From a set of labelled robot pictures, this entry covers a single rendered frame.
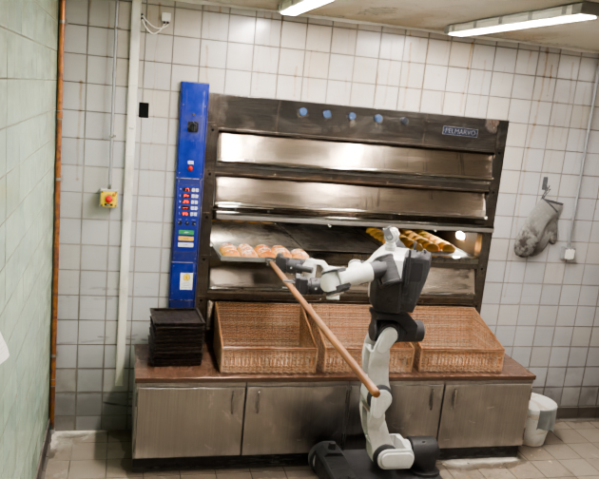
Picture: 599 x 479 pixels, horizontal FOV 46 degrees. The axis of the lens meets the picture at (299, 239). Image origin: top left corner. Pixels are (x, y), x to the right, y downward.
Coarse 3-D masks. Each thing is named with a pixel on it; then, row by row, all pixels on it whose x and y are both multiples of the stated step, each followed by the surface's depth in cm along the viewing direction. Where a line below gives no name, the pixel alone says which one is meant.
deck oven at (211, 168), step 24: (216, 96) 406; (216, 120) 409; (504, 120) 452; (216, 144) 412; (504, 144) 456; (216, 168) 415; (240, 168) 419; (264, 168) 422; (288, 168) 425; (336, 216) 449; (360, 216) 443; (384, 216) 447; (456, 240) 501; (480, 240) 468; (432, 264) 462; (456, 264) 466; (480, 264) 471; (480, 288) 475
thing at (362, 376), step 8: (272, 264) 389; (280, 272) 373; (288, 288) 350; (296, 296) 336; (304, 304) 322; (312, 312) 311; (320, 320) 300; (320, 328) 295; (328, 336) 284; (336, 344) 275; (344, 352) 267; (352, 360) 259; (352, 368) 255; (360, 368) 253; (360, 376) 247; (368, 384) 240; (376, 392) 235
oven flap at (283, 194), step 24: (216, 192) 418; (240, 192) 422; (264, 192) 425; (288, 192) 429; (312, 192) 433; (336, 192) 437; (360, 192) 441; (384, 192) 445; (408, 192) 449; (432, 192) 454; (456, 192) 458; (480, 192) 463; (408, 216) 448; (432, 216) 449; (456, 216) 454; (480, 216) 460
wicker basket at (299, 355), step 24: (216, 312) 421; (240, 312) 433; (264, 312) 436; (288, 312) 440; (216, 336) 417; (240, 336) 432; (264, 336) 435; (288, 336) 439; (312, 336) 411; (240, 360) 410; (264, 360) 395; (288, 360) 398; (312, 360) 401
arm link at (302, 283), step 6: (300, 282) 354; (306, 282) 354; (312, 282) 354; (318, 282) 354; (300, 288) 354; (306, 288) 355; (312, 288) 353; (318, 288) 354; (300, 294) 355; (306, 294) 356; (312, 294) 356; (318, 294) 356
